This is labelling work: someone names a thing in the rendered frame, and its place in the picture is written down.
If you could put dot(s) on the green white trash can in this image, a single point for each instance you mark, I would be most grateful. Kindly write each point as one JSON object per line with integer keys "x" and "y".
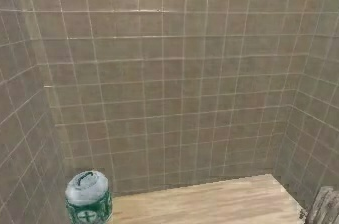
{"x": 88, "y": 200}

